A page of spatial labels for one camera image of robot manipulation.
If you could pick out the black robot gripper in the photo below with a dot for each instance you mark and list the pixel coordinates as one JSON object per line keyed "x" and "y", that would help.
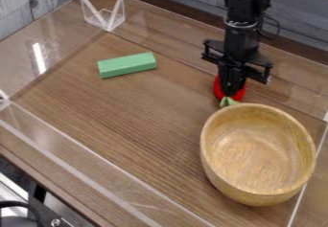
{"x": 236, "y": 69}

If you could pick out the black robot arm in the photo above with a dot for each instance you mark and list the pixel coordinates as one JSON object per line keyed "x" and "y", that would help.
{"x": 236, "y": 55}

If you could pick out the wooden bowl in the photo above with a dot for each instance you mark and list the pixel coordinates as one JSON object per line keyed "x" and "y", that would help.
{"x": 257, "y": 153}

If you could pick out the green rectangular block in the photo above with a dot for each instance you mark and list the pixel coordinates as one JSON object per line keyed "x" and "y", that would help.
{"x": 124, "y": 65}

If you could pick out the clear acrylic barrier wall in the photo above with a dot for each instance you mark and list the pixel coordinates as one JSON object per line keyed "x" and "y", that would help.
{"x": 111, "y": 143}

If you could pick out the clear acrylic corner bracket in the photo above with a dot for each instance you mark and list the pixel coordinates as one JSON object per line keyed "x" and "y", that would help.
{"x": 104, "y": 19}

